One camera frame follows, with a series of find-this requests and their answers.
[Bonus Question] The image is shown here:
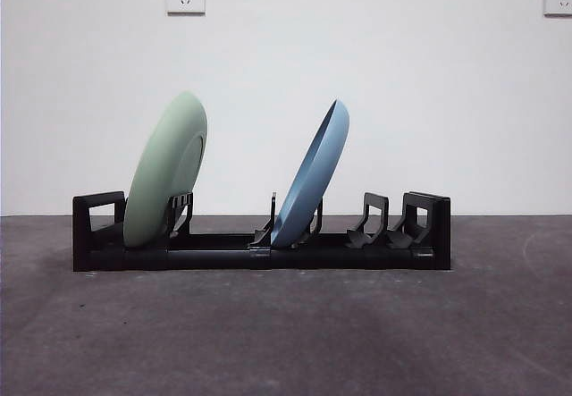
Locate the blue round plate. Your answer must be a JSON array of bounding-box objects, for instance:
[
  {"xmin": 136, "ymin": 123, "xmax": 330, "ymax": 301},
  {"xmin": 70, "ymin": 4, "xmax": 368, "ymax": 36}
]
[{"xmin": 270, "ymin": 98, "xmax": 351, "ymax": 249}]

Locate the green round plate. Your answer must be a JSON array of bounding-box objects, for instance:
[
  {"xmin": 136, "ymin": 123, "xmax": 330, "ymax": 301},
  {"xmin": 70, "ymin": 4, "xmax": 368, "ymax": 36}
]
[{"xmin": 122, "ymin": 90, "xmax": 210, "ymax": 249}]

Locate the black plate rack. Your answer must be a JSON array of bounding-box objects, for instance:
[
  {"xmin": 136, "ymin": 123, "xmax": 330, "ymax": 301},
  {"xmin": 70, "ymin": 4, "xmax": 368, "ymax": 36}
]
[{"xmin": 71, "ymin": 190, "xmax": 452, "ymax": 273}]

